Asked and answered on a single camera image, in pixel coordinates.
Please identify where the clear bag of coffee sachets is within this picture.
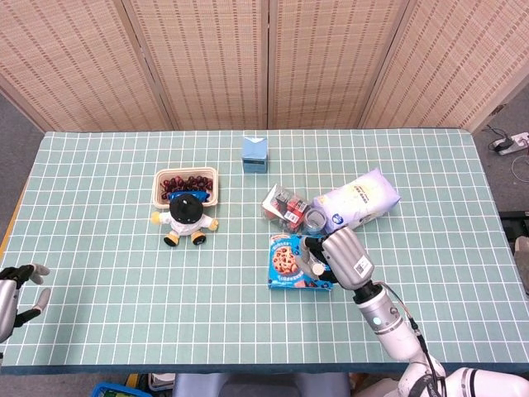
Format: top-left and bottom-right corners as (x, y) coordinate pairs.
(260, 184), (312, 233)

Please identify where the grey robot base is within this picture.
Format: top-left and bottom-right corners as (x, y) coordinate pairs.
(172, 371), (352, 397)

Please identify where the blue cookie box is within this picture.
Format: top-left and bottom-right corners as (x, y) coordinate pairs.
(267, 232), (335, 290)

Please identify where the light blue small carton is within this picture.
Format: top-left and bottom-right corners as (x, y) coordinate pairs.
(241, 136), (269, 174)

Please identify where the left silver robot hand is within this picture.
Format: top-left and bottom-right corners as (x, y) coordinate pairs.
(0, 263), (51, 344)

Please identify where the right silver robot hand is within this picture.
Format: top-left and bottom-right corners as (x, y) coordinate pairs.
(298, 226), (375, 290)

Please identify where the beige food tray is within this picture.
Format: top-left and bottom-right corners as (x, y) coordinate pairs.
(152, 166), (220, 209)

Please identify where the white power strip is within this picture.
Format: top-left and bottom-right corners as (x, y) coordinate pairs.
(493, 132), (529, 156)

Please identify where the black-headed plush doll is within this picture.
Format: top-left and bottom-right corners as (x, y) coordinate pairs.
(150, 192), (220, 248)

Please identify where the blue plastic crate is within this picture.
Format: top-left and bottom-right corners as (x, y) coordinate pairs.
(89, 380), (141, 397)

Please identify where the clear glass jar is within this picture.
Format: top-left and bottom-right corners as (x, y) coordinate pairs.
(303, 208), (330, 237)

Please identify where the green checked tablecloth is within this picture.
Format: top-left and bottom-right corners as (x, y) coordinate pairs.
(0, 128), (529, 375)

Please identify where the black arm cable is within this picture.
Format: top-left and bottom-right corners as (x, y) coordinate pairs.
(384, 283), (446, 397)

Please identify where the woven folding screen panel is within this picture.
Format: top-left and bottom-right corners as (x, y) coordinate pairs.
(0, 0), (174, 133)
(266, 0), (410, 129)
(359, 0), (529, 133)
(122, 0), (270, 130)

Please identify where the white floor cable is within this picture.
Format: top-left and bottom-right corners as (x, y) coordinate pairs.
(510, 155), (529, 183)

